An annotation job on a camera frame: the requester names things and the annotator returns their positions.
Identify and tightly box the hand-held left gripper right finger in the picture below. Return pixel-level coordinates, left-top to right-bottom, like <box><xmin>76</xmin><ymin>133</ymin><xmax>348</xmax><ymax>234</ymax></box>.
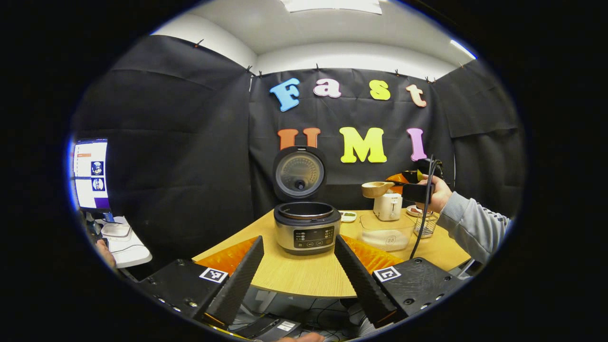
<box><xmin>334</xmin><ymin>234</ymin><xmax>468</xmax><ymax>329</ymax></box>

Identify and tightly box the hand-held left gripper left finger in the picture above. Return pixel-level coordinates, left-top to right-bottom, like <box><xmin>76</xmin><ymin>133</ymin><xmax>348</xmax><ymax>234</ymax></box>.
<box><xmin>138</xmin><ymin>235</ymin><xmax>265</xmax><ymax>328</ymax></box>

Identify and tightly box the metal wire chopstick holder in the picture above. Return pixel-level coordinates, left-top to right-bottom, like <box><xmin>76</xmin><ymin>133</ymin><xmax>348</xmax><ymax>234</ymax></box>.
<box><xmin>412</xmin><ymin>213</ymin><xmax>440</xmax><ymax>239</ymax></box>

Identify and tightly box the wooden spoon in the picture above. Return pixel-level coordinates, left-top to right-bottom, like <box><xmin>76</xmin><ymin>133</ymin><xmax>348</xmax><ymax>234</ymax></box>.
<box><xmin>361</xmin><ymin>180</ymin><xmax>410</xmax><ymax>199</ymax></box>

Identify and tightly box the black silver rice cooker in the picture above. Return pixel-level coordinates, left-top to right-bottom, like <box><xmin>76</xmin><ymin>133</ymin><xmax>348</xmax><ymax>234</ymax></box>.
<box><xmin>273</xmin><ymin>145</ymin><xmax>342</xmax><ymax>256</ymax></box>

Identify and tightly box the white toaster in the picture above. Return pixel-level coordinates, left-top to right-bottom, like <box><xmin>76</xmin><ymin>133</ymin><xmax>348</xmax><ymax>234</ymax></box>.
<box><xmin>373</xmin><ymin>192</ymin><xmax>403</xmax><ymax>222</ymax></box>

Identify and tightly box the clear plastic container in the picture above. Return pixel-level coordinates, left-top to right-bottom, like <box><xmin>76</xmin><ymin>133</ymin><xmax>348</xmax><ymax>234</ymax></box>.
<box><xmin>359</xmin><ymin>211</ymin><xmax>419</xmax><ymax>252</ymax></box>

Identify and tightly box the white side table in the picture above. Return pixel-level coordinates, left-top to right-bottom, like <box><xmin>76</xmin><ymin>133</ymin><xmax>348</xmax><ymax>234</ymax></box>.
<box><xmin>101</xmin><ymin>216</ymin><xmax>153</xmax><ymax>269</ymax></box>

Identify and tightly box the white flat device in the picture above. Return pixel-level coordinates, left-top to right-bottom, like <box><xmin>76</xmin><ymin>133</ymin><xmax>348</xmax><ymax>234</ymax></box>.
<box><xmin>102</xmin><ymin>222</ymin><xmax>133</xmax><ymax>239</ymax></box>

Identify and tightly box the black backdrop cloth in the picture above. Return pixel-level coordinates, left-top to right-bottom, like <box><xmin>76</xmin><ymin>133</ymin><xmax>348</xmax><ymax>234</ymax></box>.
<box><xmin>71</xmin><ymin>35</ymin><xmax>527</xmax><ymax>281</ymax></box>

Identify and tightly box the computer monitor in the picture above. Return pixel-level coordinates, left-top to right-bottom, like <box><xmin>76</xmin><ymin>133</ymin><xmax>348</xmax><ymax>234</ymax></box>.
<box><xmin>71</xmin><ymin>138</ymin><xmax>111</xmax><ymax>212</ymax></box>

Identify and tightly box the large ceiling light panel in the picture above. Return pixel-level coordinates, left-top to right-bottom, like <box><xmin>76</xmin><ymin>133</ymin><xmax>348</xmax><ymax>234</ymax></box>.
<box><xmin>280</xmin><ymin>0</ymin><xmax>383</xmax><ymax>15</ymax></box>

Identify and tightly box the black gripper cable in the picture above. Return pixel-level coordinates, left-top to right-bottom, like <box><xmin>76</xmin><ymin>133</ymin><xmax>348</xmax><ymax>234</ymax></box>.
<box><xmin>409</xmin><ymin>154</ymin><xmax>438</xmax><ymax>260</ymax></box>

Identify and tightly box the black cable bundle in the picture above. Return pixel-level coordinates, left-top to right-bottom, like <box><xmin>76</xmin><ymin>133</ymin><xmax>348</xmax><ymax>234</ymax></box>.
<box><xmin>280</xmin><ymin>297</ymin><xmax>369</xmax><ymax>340</ymax></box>

